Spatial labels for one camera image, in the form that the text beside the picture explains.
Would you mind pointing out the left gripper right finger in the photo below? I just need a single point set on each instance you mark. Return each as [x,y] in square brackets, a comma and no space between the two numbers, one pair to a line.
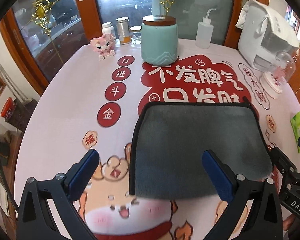
[264,220]

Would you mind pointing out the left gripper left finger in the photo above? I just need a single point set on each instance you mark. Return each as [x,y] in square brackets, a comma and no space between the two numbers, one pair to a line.
[35,219]

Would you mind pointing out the purple and grey towel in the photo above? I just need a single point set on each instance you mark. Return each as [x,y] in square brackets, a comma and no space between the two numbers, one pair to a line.
[170,138]

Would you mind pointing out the glass dome ornament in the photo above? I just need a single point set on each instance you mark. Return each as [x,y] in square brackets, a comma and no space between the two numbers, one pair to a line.
[281,70]

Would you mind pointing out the wooden side table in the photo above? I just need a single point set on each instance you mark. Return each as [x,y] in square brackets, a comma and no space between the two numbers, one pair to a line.
[14,142]

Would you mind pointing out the white water dispenser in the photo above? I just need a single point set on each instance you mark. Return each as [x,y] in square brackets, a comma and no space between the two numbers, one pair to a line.
[257,44]

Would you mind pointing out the red bucket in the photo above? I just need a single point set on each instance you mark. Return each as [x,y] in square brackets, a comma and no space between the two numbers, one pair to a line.
[8,109]

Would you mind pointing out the white cloth cover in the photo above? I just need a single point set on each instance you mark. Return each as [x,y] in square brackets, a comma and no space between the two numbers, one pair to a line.
[279,26]

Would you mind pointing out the printed cartoon tablecloth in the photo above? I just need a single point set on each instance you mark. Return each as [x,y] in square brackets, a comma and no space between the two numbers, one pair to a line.
[93,104]

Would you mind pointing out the white squeeze bottle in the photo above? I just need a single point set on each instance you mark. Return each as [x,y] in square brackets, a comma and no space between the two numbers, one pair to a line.
[205,31]

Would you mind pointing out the teal ceramic jar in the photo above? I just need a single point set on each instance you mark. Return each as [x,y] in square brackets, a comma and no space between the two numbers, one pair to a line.
[159,40]

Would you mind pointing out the pink toy figurine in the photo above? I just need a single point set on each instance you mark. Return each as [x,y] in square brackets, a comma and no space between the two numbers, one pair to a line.
[104,46]

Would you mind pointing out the glass sliding door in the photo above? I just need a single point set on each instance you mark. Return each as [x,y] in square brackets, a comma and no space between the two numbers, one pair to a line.
[42,35]

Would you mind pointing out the small glass jar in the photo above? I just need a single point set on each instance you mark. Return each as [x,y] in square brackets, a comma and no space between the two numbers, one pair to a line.
[136,34]

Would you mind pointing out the white pill bottle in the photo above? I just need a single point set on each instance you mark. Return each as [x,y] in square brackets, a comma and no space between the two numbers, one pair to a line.
[107,28]

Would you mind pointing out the metal tin can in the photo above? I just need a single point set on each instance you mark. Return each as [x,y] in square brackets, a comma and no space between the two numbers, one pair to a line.
[123,30]

